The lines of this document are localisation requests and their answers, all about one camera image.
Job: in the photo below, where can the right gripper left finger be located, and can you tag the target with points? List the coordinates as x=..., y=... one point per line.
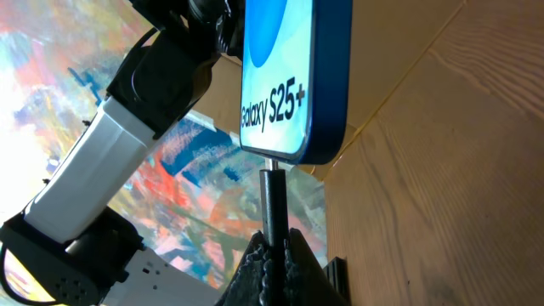
x=246, y=285

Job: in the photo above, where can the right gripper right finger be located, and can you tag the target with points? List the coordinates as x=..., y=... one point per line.
x=307, y=283

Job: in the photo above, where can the blue Galaxy smartphone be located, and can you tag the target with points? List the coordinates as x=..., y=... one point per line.
x=295, y=79

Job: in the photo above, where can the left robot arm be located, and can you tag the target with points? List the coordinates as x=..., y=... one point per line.
x=79, y=250

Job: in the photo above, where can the colourful abstract painting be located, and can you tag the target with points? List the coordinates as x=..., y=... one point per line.
x=195, y=200

